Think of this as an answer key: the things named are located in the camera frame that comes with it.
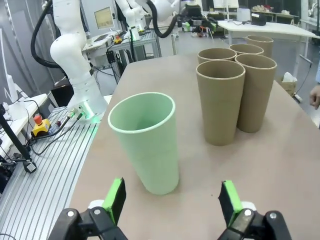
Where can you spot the black bag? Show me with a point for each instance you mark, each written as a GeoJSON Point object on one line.
{"type": "Point", "coordinates": [258, 19]}

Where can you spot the tall brown cup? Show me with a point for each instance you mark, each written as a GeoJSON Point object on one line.
{"type": "Point", "coordinates": [220, 107]}
{"type": "Point", "coordinates": [265, 47]}
{"type": "Point", "coordinates": [246, 48]}
{"type": "Point", "coordinates": [207, 58]}
{"type": "Point", "coordinates": [257, 100]}

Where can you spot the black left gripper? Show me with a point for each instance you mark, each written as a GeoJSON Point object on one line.
{"type": "Point", "coordinates": [202, 23]}

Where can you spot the black computer case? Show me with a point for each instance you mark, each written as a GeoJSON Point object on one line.
{"type": "Point", "coordinates": [61, 95]}

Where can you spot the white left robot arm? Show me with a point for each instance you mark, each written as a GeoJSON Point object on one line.
{"type": "Point", "coordinates": [130, 12]}

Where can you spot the black camera stand pole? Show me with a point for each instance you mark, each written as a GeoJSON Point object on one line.
{"type": "Point", "coordinates": [15, 135]}

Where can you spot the person's right hand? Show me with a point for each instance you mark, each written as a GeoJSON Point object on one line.
{"type": "Point", "coordinates": [316, 97]}

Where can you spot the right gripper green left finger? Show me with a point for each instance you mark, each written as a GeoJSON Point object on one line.
{"type": "Point", "coordinates": [115, 200]}

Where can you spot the white table with round leg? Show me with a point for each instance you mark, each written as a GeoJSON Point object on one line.
{"type": "Point", "coordinates": [262, 28]}

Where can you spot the tall light green cup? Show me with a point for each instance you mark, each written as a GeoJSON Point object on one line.
{"type": "Point", "coordinates": [150, 155]}

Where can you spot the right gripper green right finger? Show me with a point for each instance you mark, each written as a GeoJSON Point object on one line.
{"type": "Point", "coordinates": [228, 200]}

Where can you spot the ribbed aluminium platform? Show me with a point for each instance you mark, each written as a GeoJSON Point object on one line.
{"type": "Point", "coordinates": [37, 200]}

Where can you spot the yellow emergency stop button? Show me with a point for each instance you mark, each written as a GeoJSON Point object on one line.
{"type": "Point", "coordinates": [118, 41]}
{"type": "Point", "coordinates": [41, 127]}

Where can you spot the cardboard box with white tissue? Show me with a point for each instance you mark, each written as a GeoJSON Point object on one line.
{"type": "Point", "coordinates": [288, 83]}

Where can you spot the small white desk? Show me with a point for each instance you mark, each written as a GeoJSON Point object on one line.
{"type": "Point", "coordinates": [37, 100]}

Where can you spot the white power strip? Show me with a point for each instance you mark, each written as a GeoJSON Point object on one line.
{"type": "Point", "coordinates": [299, 97]}

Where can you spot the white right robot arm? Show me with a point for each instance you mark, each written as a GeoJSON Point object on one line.
{"type": "Point", "coordinates": [67, 47]}

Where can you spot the lit computer monitor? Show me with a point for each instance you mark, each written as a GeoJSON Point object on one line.
{"type": "Point", "coordinates": [104, 17]}

